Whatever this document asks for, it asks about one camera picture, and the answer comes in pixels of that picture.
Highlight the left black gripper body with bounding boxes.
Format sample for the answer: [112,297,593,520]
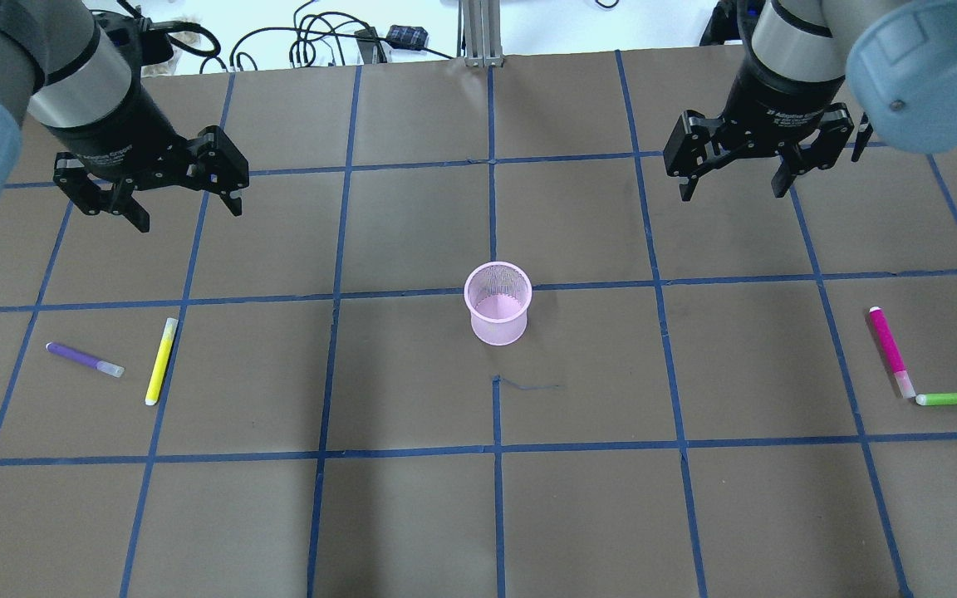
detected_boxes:
[53,81,223,200]

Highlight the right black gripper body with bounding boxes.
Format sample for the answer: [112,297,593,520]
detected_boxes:
[708,58,846,163]

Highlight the purple pen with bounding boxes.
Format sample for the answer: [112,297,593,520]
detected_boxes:
[45,341,125,378]

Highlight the pink pen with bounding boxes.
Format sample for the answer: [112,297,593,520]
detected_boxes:
[867,306,918,401]

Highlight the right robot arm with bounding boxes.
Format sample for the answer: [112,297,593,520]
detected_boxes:
[662,1,957,202]

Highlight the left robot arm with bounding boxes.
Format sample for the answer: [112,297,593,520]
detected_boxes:
[0,1,249,233]

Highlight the pink mesh cup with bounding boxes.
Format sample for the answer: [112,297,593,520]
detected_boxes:
[464,262,533,346]

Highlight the yellow pen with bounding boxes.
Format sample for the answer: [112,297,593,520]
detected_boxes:
[144,317,179,406]

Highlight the black power adapter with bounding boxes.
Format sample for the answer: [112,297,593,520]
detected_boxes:
[385,24,429,51]

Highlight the aluminium frame post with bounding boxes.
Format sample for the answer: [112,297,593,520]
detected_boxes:
[457,0,504,68]

